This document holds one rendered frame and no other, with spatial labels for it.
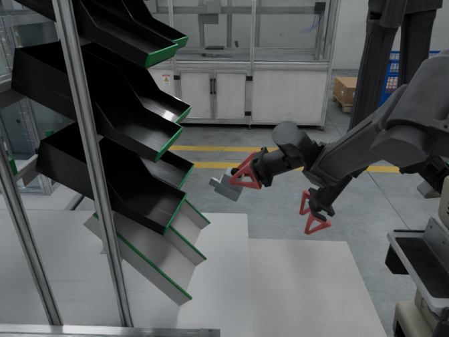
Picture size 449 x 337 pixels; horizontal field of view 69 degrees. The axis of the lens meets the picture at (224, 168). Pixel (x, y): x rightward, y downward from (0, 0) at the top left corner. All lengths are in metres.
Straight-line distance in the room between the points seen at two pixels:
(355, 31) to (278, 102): 5.05
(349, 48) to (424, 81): 8.92
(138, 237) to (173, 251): 0.10
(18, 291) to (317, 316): 0.84
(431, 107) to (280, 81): 4.13
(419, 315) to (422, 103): 0.87
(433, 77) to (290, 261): 0.83
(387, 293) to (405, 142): 2.06
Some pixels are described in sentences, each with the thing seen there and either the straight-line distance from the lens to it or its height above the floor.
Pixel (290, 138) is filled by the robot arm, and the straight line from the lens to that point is 0.68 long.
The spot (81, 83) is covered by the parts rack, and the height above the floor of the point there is 1.49.
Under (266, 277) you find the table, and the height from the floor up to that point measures 0.86.
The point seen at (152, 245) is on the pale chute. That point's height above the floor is 1.08.
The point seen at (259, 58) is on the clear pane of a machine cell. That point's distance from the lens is 4.38.
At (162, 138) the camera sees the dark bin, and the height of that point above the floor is 1.36.
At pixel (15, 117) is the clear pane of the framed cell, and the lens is 1.50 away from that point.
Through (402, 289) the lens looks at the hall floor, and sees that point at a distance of 2.44.
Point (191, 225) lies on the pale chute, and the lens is 0.98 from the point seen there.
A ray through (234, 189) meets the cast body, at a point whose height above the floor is 1.18.
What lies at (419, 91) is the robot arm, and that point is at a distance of 0.36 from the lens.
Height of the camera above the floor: 1.60
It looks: 27 degrees down
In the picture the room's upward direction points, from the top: straight up
